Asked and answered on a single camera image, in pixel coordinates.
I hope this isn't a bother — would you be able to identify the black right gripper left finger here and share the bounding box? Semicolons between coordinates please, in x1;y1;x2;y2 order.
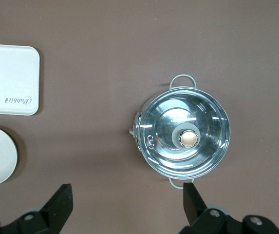
7;184;74;234

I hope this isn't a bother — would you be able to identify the glass pot lid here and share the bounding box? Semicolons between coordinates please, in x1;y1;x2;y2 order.
135;88;230;180

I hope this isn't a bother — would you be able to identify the cream rabbit print tray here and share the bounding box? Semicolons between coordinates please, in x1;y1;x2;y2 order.
0;43;40;116

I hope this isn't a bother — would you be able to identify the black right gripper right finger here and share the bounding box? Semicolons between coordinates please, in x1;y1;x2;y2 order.
180;182;227;234

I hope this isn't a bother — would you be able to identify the grey electric cooking pot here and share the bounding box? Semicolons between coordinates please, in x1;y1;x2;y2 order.
129;74;231;190

